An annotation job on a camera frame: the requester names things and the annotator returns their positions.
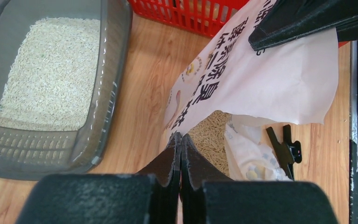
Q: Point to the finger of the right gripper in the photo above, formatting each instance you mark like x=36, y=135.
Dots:
x=289, y=20

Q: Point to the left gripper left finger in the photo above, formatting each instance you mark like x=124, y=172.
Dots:
x=165, y=168

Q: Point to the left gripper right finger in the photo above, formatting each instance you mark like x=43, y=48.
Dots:
x=195, y=170

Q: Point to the pink cat litter bag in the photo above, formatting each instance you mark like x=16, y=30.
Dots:
x=294, y=83

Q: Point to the black bag clip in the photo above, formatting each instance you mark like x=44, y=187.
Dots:
x=287, y=152

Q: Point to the grey litter box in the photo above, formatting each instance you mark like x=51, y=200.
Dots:
x=61, y=64

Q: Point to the red plastic basket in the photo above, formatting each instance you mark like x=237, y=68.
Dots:
x=203, y=17

